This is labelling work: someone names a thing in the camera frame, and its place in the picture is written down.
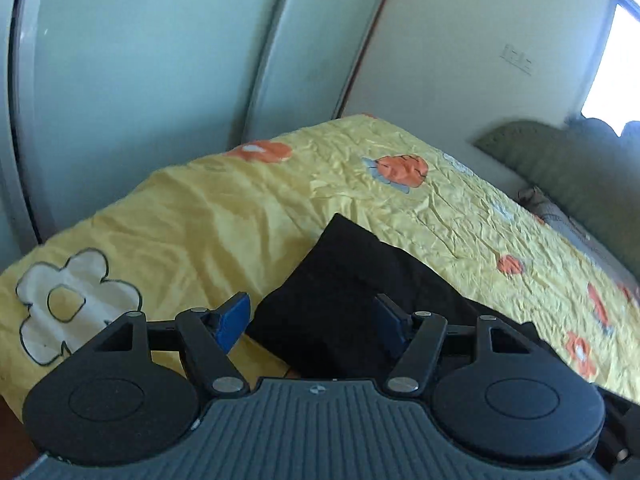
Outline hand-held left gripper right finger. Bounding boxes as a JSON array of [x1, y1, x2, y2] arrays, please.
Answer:
[[375, 293, 550, 401]]

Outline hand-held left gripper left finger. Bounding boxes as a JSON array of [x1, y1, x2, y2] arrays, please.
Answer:
[[75, 291, 252, 401]]

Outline black pants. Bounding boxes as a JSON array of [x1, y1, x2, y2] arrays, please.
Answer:
[[246, 213, 640, 411]]

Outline yellow flower print blanket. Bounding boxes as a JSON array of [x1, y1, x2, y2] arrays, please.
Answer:
[[0, 114, 640, 431]]

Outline grey denim pillow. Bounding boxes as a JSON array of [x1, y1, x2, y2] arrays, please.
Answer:
[[517, 186, 640, 306]]

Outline green scalloped headboard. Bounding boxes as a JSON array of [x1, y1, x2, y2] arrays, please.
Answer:
[[474, 119, 640, 281]]

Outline pale glass wardrobe door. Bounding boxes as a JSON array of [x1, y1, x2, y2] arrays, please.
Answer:
[[0, 0, 301, 256]]

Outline white wall socket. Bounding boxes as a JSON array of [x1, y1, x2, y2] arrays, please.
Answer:
[[501, 44, 533, 77]]

